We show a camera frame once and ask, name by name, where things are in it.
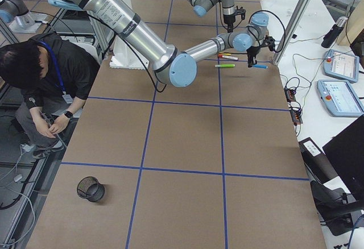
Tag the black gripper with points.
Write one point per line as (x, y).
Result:
(252, 50)
(229, 19)

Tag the blue highlighter pen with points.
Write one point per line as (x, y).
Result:
(260, 66)

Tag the red and white marker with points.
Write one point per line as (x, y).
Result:
(228, 57)

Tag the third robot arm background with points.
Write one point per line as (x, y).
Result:
(16, 14)

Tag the green highlighter pen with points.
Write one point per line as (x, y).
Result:
(224, 65)

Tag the orange black usb hub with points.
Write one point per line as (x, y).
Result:
(290, 95)

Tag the upper teach pendant tablet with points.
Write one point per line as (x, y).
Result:
(341, 65)

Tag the teach pendant tablet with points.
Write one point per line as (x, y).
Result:
(341, 65)
(340, 98)

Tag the lower teach pendant tablet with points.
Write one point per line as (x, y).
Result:
(340, 98)

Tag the brown paper table mat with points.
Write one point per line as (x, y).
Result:
(212, 165)

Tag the black monitor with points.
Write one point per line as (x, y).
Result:
(345, 153)

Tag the seated person in black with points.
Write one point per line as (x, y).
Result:
(55, 77)

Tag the black mesh pen cup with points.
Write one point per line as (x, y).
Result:
(91, 189)

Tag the grey aluminium frame post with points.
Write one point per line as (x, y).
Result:
(290, 29)

